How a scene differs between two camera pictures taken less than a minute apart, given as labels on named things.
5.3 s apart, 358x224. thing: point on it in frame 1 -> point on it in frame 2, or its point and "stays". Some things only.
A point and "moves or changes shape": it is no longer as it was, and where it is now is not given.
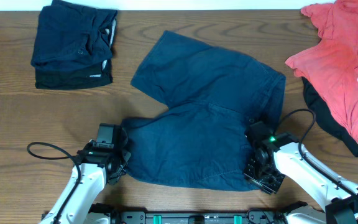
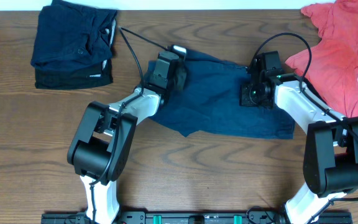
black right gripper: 263,175 -> 246,96
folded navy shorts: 71,35 stays
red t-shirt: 342,68 stays
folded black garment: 76,78 stays
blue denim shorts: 214,97 moves or changes shape
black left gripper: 122,160 -> 181,76
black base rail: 279,215 stays
